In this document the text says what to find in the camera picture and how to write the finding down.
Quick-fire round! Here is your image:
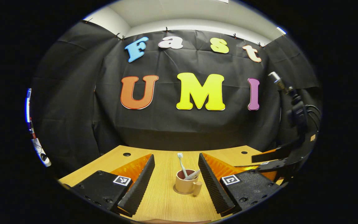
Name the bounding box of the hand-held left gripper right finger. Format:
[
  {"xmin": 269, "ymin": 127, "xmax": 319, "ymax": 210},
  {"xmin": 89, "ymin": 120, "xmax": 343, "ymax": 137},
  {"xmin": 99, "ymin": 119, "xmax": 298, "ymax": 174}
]
[{"xmin": 198, "ymin": 152, "xmax": 280, "ymax": 217}]

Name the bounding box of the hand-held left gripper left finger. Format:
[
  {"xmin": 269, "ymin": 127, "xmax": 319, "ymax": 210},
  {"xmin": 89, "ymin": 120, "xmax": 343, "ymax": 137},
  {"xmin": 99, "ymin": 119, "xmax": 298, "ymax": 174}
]
[{"xmin": 71, "ymin": 154, "xmax": 155, "ymax": 217}]

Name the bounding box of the white toothpaste tube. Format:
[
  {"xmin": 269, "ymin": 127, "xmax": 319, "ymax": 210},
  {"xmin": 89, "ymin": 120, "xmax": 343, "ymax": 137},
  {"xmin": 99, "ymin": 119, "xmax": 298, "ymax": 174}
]
[{"xmin": 184, "ymin": 170, "xmax": 201, "ymax": 181}]

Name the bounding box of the beige cup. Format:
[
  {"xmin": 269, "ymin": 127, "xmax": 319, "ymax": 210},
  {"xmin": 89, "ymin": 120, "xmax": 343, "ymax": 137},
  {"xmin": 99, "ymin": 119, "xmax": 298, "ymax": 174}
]
[{"xmin": 175, "ymin": 169, "xmax": 203, "ymax": 197}]

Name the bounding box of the pale toothbrush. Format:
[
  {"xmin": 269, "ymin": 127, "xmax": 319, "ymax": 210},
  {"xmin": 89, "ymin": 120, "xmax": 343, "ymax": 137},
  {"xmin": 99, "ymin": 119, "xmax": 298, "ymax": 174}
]
[{"xmin": 177, "ymin": 152, "xmax": 188, "ymax": 178}]

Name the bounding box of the wooden desktop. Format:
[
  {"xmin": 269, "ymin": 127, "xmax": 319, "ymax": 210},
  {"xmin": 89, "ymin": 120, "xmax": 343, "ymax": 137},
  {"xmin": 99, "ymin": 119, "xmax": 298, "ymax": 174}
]
[{"xmin": 58, "ymin": 145, "xmax": 283, "ymax": 223}]

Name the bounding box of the black backdrop cloth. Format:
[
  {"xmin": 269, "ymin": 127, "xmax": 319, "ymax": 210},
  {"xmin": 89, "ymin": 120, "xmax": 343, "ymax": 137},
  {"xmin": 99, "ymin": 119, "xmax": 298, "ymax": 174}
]
[{"xmin": 30, "ymin": 20, "xmax": 322, "ymax": 175}]

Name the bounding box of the white device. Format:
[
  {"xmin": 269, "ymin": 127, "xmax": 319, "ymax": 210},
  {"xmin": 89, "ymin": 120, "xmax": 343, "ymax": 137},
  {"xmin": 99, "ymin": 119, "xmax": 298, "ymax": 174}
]
[{"xmin": 31, "ymin": 138, "xmax": 52, "ymax": 167}]

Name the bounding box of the lit computer monitor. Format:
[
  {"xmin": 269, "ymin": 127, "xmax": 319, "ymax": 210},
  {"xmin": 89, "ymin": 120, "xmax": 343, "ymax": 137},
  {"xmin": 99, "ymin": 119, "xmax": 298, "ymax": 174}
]
[{"xmin": 25, "ymin": 88, "xmax": 32, "ymax": 131}]

